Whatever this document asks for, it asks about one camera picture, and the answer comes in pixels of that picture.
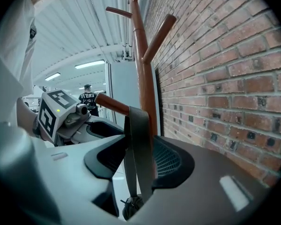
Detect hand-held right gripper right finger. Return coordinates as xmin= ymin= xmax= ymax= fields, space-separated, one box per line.
xmin=128 ymin=135 xmax=273 ymax=225

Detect white ceiling pipes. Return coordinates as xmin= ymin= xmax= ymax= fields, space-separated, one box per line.
xmin=116 ymin=0 xmax=135 ymax=61

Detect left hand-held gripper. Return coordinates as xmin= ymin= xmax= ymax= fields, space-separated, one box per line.
xmin=37 ymin=89 xmax=125 ymax=147

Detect black shirt badge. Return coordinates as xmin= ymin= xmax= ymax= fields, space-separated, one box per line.
xmin=29 ymin=23 xmax=37 ymax=40

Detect person's left forearm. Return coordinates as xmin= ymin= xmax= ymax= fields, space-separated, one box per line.
xmin=15 ymin=97 xmax=42 ymax=141

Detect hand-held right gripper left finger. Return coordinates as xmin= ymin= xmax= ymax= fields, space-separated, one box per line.
xmin=0 ymin=122 xmax=129 ymax=225

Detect metal wrist bracelet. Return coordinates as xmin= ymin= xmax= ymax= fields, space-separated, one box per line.
xmin=32 ymin=116 xmax=42 ymax=138

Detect brown wooden coat rack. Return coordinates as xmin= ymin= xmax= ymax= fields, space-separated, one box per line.
xmin=95 ymin=0 xmax=177 ymax=180

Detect long ceiling light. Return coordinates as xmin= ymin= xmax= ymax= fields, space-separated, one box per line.
xmin=74 ymin=60 xmax=106 ymax=70
xmin=44 ymin=72 xmax=62 ymax=82

